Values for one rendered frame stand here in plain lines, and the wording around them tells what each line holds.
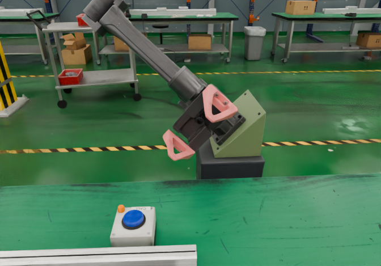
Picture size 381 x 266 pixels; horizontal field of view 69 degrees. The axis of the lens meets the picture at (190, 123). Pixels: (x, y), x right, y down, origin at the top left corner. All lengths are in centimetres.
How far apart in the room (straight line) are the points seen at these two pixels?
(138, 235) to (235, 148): 43
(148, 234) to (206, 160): 37
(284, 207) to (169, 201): 28
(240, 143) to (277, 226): 29
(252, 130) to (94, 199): 48
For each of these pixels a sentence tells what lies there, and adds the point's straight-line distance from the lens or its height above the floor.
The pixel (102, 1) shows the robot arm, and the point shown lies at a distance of 80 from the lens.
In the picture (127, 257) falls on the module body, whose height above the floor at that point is 86.
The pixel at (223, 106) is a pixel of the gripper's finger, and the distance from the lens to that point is 48.
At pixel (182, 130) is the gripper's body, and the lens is 55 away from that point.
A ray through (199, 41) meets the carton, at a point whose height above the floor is 35.
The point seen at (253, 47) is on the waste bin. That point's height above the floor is 23.
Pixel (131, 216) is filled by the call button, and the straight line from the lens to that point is 59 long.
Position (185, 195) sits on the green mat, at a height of 78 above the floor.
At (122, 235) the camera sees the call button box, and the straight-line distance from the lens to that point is 58.
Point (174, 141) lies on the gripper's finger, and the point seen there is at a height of 100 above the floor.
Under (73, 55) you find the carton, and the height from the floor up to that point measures 16.
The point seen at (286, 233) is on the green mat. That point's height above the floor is 78.
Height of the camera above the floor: 126
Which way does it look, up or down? 27 degrees down
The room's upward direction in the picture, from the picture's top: straight up
